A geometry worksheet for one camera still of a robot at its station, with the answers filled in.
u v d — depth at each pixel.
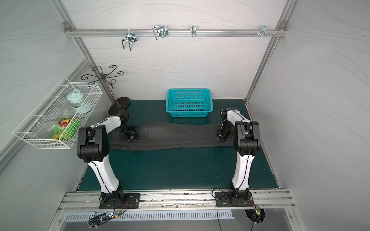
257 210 0.71
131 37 0.78
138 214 0.70
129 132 0.85
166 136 0.96
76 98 0.65
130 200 0.74
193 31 0.78
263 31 0.76
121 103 1.18
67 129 0.57
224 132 0.85
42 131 0.61
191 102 1.19
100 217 0.72
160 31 0.76
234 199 0.67
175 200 0.75
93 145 0.54
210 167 0.86
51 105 0.66
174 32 0.78
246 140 0.56
